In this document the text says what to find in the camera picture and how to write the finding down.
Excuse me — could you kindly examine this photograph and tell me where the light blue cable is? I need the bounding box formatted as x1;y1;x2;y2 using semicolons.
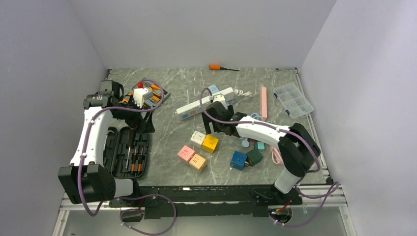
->
239;112;264;149

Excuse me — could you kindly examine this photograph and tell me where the black tool case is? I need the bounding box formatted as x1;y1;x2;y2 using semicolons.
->
103;127;151;179

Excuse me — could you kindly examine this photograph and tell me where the white power strip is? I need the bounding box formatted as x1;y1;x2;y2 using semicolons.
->
176;87;235;120

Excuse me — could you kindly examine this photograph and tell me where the white cube socket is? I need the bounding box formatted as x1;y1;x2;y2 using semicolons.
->
190;130;206;148

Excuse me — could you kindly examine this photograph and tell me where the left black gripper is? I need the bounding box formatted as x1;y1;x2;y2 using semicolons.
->
114;95;155;134

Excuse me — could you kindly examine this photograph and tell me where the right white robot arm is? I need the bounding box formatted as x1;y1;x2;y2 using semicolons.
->
202;101;321;204

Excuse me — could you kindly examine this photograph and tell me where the teal plug adapter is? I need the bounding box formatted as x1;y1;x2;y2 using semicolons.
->
254;141;266;151

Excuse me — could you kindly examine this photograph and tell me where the light blue power strip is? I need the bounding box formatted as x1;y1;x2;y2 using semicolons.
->
208;85;220;95

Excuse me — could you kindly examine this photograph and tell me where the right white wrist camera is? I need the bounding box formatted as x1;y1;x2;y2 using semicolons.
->
211;94;228;109

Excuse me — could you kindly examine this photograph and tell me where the yellow cube socket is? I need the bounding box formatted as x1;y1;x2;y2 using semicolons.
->
201;134;219;153

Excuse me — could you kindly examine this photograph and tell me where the tan cube socket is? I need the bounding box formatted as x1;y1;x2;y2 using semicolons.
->
188;154;207;173

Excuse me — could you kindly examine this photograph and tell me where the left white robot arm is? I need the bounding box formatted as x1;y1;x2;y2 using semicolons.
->
58;78;167;207

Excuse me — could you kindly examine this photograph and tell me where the orange handled screwdriver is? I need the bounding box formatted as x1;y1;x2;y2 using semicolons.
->
209;64;240;72

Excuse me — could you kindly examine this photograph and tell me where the blue cube adapter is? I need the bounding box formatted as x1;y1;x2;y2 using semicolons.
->
230;151;247;171

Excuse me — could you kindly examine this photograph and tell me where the pink power strip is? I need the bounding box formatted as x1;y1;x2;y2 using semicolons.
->
260;87;268;120

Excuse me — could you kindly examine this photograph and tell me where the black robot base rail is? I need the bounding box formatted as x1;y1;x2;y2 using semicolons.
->
109;184;302;219

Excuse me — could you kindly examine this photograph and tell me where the grey tool tray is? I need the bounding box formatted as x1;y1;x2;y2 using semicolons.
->
121;78;171;109

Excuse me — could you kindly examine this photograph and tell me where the pink coiled cable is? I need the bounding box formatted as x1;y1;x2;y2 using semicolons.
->
269;147;283;165

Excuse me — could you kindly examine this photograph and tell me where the pink cube socket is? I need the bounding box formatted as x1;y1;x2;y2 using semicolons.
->
177;145;195;166

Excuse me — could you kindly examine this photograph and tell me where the clear plastic organizer box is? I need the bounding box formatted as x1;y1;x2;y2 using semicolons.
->
273;83;314;118

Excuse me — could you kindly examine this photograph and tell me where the green cube adapter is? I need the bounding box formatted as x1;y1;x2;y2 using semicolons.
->
246;148;263;167

